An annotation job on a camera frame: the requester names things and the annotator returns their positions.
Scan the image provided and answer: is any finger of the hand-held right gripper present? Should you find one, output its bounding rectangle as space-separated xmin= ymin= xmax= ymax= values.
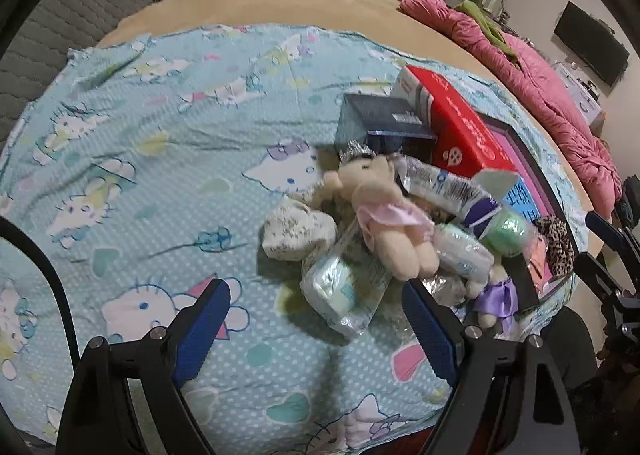
xmin=586 ymin=211 xmax=640 ymax=266
xmin=575 ymin=252 xmax=640 ymax=331

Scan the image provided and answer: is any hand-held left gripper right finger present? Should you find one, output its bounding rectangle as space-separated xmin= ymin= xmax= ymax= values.
xmin=400 ymin=279 xmax=576 ymax=455

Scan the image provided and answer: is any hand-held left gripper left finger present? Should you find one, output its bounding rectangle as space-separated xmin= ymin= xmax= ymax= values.
xmin=60 ymin=277 xmax=233 ymax=455

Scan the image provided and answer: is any pink book black border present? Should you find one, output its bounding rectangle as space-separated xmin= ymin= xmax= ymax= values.
xmin=475 ymin=112 xmax=581 ymax=313

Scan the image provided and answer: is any beige teddy bear pink dress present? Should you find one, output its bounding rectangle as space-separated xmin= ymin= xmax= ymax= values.
xmin=322 ymin=142 xmax=441 ymax=281

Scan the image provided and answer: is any black bag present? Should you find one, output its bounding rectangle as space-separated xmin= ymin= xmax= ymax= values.
xmin=621 ymin=176 xmax=640 ymax=232

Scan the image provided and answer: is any leopard print scrunchie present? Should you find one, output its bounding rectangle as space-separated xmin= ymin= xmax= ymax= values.
xmin=536 ymin=216 xmax=577 ymax=277

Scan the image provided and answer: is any salmon pink packet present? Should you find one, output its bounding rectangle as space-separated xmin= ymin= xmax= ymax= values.
xmin=524 ymin=239 xmax=552 ymax=288

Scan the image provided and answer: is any small teddy bear purple dress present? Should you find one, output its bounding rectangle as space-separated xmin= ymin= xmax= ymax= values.
xmin=467 ymin=255 xmax=518 ymax=330

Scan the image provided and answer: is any white wrapped roll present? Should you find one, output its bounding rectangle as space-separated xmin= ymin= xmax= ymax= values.
xmin=432 ymin=224 xmax=496 ymax=282

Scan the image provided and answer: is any green wrapped roll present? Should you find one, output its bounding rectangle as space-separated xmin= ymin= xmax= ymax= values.
xmin=479 ymin=210 xmax=539 ymax=259

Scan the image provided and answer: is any clear tissue pack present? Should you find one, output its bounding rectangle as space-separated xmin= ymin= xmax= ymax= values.
xmin=300 ymin=230 xmax=397 ymax=337

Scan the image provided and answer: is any red cloth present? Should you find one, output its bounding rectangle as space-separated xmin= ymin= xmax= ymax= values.
xmin=395 ymin=427 xmax=453 ymax=455

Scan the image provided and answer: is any white drawer cabinet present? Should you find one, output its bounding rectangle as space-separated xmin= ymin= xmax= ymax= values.
xmin=552 ymin=62 xmax=602 ymax=122

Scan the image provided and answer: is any pink comforter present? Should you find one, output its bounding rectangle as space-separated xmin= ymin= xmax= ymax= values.
xmin=398 ymin=0 xmax=624 ymax=217

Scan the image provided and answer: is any white purple tube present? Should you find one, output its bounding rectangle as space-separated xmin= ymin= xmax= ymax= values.
xmin=400 ymin=158 xmax=502 ymax=227

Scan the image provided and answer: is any red and white box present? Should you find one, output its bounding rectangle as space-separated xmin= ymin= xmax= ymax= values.
xmin=390 ymin=65 xmax=521 ymax=202

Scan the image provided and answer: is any light blue cat printed blanket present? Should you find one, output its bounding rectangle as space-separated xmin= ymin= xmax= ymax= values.
xmin=0 ymin=24 xmax=591 ymax=452

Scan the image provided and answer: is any green cloth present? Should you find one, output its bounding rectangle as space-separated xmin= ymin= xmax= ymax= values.
xmin=452 ymin=0 xmax=521 ymax=62

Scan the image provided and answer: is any dark blue box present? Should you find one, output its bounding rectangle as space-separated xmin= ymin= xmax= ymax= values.
xmin=336 ymin=94 xmax=439 ymax=162

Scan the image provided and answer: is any beige bed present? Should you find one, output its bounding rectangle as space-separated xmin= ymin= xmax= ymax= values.
xmin=95 ymin=0 xmax=593 ymax=256

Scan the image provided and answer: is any grey quilted headboard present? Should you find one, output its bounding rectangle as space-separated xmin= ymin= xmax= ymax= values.
xmin=0 ymin=0 xmax=178 ymax=146

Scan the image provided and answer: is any black cable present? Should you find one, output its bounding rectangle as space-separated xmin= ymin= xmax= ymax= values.
xmin=0 ymin=216 xmax=78 ymax=388

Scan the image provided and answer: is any black wall television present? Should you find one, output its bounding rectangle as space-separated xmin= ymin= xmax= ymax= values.
xmin=554 ymin=1 xmax=630 ymax=88

